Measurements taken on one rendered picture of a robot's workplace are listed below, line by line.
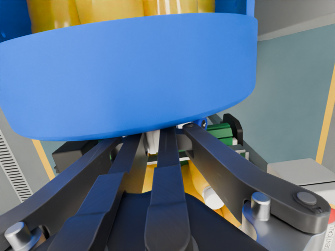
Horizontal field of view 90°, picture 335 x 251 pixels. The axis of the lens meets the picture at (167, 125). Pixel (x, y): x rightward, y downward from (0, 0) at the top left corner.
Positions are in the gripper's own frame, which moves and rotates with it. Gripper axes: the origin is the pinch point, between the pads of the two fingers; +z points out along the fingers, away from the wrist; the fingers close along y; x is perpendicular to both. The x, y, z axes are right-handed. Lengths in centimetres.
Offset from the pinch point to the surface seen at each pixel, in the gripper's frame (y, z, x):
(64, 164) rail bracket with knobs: -23.6, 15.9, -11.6
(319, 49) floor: 116, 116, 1
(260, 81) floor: 74, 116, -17
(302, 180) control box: 25.0, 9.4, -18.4
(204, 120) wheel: 9.0, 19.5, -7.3
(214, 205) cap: 7.6, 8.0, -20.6
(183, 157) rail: 3.1, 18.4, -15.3
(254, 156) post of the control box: 26.9, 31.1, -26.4
